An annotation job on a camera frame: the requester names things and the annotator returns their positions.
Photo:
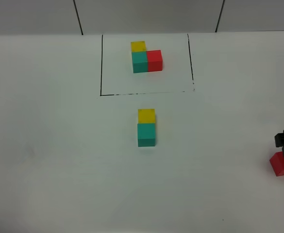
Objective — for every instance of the template red cube block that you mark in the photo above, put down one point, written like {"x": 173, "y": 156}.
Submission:
{"x": 155, "y": 60}

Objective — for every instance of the template green cube block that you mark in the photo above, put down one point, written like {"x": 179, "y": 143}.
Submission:
{"x": 140, "y": 62}

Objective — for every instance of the template yellow cube block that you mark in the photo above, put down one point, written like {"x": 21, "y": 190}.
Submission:
{"x": 138, "y": 46}

